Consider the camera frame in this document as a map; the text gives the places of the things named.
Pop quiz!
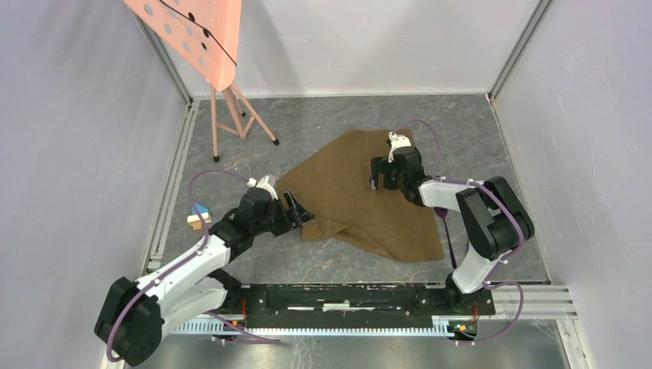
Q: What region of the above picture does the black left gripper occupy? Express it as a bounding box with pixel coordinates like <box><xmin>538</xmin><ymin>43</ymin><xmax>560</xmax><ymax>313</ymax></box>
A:
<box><xmin>251</xmin><ymin>189</ymin><xmax>314</xmax><ymax>238</ymax></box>

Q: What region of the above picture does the brown cloth napkin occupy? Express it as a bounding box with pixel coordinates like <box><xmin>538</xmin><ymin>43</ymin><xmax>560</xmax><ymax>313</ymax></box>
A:
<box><xmin>278</xmin><ymin>130</ymin><xmax>444</xmax><ymax>263</ymax></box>

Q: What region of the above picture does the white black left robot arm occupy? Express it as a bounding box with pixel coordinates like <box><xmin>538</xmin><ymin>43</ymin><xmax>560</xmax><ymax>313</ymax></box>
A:
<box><xmin>94</xmin><ymin>188</ymin><xmax>314</xmax><ymax>366</ymax></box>

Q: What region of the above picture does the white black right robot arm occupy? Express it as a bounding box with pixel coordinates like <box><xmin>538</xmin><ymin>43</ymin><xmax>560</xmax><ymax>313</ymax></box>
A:
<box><xmin>370</xmin><ymin>146</ymin><xmax>534</xmax><ymax>314</ymax></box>

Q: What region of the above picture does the purple spoon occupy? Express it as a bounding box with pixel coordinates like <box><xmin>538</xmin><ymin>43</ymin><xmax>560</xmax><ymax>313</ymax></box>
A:
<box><xmin>434</xmin><ymin>208</ymin><xmax>457</xmax><ymax>269</ymax></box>

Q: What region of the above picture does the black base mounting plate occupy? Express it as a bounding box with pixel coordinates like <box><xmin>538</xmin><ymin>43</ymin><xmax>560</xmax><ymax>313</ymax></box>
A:
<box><xmin>215</xmin><ymin>283</ymin><xmax>496</xmax><ymax>329</ymax></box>

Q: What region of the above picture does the blue white wooden block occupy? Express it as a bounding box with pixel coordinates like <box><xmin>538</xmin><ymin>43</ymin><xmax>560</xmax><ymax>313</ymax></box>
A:
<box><xmin>187</xmin><ymin>203</ymin><xmax>212</xmax><ymax>231</ymax></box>

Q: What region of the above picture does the pink music stand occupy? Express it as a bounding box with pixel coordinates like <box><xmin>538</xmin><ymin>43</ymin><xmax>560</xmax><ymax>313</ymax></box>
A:
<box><xmin>125</xmin><ymin>0</ymin><xmax>280</xmax><ymax>162</ymax></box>

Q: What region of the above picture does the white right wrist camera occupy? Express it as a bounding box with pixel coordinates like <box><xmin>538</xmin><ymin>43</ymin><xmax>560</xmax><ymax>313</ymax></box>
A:
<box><xmin>388</xmin><ymin>131</ymin><xmax>412</xmax><ymax>163</ymax></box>

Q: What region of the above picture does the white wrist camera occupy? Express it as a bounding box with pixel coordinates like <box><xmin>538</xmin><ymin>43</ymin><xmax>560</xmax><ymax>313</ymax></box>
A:
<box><xmin>388</xmin><ymin>131</ymin><xmax>412</xmax><ymax>163</ymax></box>
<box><xmin>247</xmin><ymin>175</ymin><xmax>278</xmax><ymax>200</ymax></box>

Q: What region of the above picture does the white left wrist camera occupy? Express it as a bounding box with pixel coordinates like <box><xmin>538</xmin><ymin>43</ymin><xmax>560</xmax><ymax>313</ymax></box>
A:
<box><xmin>247</xmin><ymin>175</ymin><xmax>278</xmax><ymax>200</ymax></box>

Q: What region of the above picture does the aluminium frame rail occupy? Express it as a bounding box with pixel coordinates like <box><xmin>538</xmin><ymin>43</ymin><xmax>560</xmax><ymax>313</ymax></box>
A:
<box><xmin>134</xmin><ymin>16</ymin><xmax>196</xmax><ymax>275</ymax></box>

